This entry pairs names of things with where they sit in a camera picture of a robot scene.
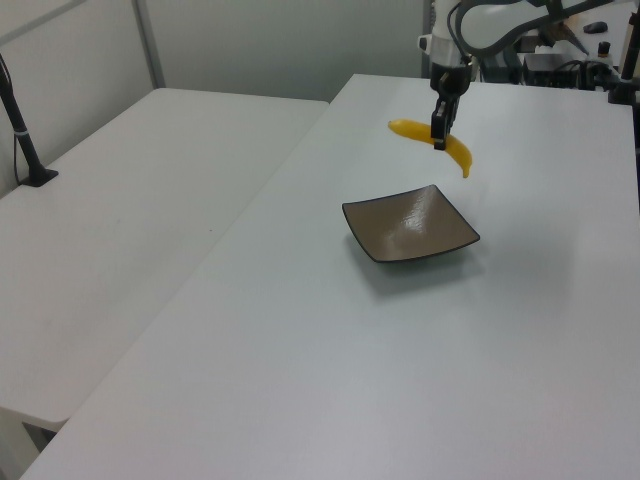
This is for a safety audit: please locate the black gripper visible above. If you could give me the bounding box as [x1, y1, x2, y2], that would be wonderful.
[429, 60, 474, 152]

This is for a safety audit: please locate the yellow banana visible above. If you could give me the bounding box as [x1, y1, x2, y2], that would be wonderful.
[387, 118, 475, 180]

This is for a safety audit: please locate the square brown ceramic plate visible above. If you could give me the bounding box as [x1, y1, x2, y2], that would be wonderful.
[341, 184, 481, 265]

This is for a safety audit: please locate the black electronics box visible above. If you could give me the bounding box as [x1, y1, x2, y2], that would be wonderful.
[522, 51, 585, 90]

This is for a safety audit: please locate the black clamp stand pole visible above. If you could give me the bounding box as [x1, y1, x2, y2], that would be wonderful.
[606, 0, 640, 106]

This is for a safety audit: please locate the white side table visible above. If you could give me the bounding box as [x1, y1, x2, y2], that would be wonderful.
[0, 87, 332, 432]

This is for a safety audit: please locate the grey corrugated cable hose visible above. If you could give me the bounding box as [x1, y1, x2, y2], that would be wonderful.
[446, 0, 591, 57]

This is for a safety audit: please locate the grey metal partition post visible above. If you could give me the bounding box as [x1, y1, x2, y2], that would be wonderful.
[131, 0, 167, 92]

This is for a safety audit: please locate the black camera stand pole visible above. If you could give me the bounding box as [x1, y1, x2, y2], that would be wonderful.
[0, 51, 60, 188]

